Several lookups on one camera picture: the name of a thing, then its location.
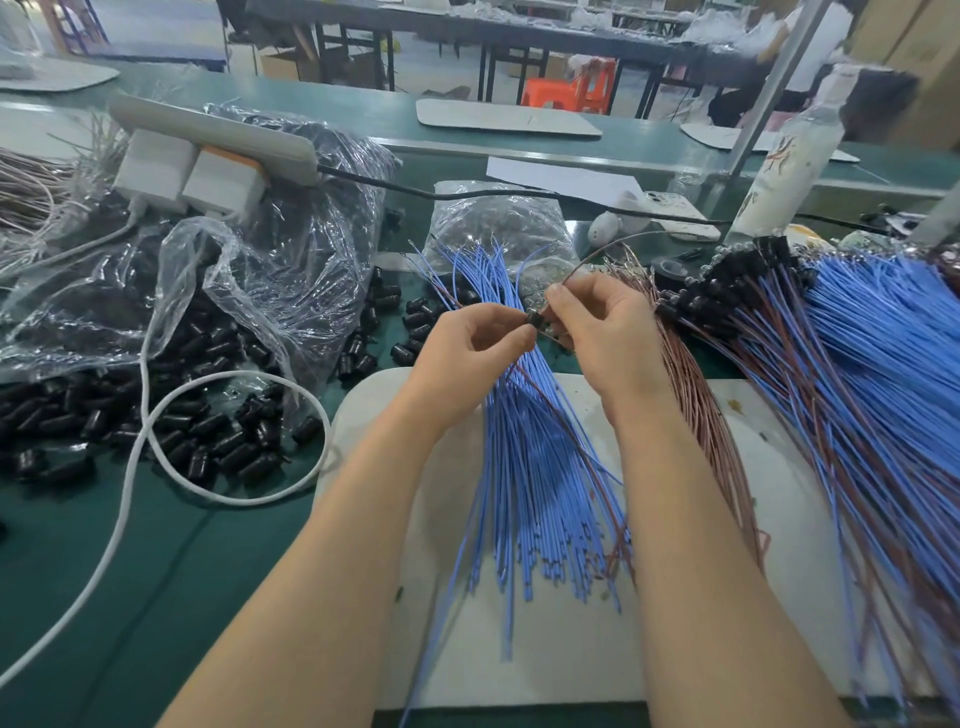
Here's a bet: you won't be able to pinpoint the white work board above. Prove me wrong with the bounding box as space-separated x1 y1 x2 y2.
315 367 939 710

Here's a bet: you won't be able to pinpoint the person's right forearm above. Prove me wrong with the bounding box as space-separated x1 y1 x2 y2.
615 397 854 728

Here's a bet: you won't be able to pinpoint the slanted metal frame post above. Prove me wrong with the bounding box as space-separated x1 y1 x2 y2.
723 0 842 182

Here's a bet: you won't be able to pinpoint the white computer mouse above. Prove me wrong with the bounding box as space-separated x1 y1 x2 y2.
588 210 626 249

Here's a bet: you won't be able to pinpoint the pile of black plastic caps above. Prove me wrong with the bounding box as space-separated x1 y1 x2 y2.
0 270 459 497

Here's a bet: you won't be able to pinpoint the small clear plastic bag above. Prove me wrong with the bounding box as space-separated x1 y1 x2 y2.
424 180 579 294

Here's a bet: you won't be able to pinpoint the white spray bottle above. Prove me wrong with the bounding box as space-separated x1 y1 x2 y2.
730 63 864 242

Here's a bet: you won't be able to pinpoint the person's left forearm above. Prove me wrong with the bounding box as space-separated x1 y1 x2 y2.
157 405 489 728

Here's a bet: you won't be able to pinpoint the white power strip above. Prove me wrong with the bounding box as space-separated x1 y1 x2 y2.
108 93 321 188

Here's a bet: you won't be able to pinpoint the person's right hand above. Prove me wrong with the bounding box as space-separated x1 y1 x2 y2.
543 270 677 429

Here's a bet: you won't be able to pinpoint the white flat tray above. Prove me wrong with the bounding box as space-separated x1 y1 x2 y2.
0 57 122 95
415 99 605 140
679 123 861 167

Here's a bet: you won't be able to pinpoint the cardboard boxes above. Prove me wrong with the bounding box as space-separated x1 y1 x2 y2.
847 0 960 152

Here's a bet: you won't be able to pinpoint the blue table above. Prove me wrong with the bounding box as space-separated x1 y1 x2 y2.
45 0 227 69

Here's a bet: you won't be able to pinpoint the long black-frame table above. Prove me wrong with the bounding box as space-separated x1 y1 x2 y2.
225 0 767 122

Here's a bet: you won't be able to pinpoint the white paper sheet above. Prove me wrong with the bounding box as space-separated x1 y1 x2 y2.
484 156 662 212

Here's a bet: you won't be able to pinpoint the white charging cable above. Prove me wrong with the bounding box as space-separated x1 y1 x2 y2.
0 202 332 689

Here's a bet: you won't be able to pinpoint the bundle of blue wires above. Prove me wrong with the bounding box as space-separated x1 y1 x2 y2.
412 244 632 654

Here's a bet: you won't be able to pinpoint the person's left hand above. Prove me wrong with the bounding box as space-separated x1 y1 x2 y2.
402 300 539 437

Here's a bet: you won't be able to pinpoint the short metal frame post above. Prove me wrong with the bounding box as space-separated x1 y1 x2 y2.
907 180 960 254

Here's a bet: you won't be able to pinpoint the orange plastic stool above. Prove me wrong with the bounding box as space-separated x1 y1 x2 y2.
522 57 620 116

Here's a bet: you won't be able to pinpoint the bundle of stripped brown wires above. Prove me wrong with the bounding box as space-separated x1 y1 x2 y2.
0 117 134 279

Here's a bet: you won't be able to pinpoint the black power cord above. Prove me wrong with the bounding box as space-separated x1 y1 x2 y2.
315 162 902 242

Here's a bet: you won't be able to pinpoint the large clear plastic bag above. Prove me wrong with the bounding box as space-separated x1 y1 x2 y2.
0 102 399 384

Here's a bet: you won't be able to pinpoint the white orange charger adapter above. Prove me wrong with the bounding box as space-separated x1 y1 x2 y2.
181 145 269 221

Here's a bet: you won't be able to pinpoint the pile of assembled wire harnesses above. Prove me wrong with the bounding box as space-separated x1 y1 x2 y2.
652 237 960 714

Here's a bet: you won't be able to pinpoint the white flat device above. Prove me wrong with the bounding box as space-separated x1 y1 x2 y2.
637 192 725 245

